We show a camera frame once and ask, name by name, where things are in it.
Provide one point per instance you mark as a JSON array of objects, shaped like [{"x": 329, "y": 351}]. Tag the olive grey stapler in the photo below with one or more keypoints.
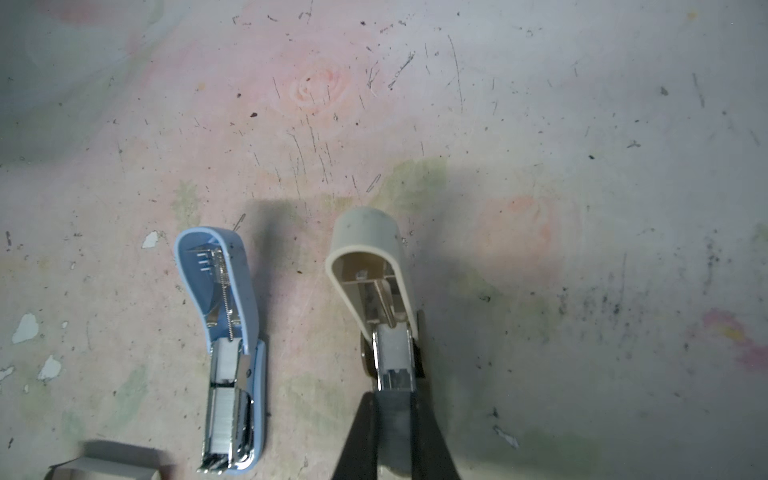
[{"x": 366, "y": 265}]

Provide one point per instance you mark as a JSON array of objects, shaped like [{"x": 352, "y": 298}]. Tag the staple strip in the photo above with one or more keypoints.
[{"x": 394, "y": 432}]

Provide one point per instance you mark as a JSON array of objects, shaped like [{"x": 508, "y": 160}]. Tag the staples tray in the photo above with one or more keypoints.
[{"x": 101, "y": 459}]

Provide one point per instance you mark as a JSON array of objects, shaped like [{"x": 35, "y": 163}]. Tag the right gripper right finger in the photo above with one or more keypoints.
[{"x": 430, "y": 456}]

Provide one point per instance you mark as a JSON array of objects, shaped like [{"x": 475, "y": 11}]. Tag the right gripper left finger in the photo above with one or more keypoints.
[{"x": 359, "y": 457}]

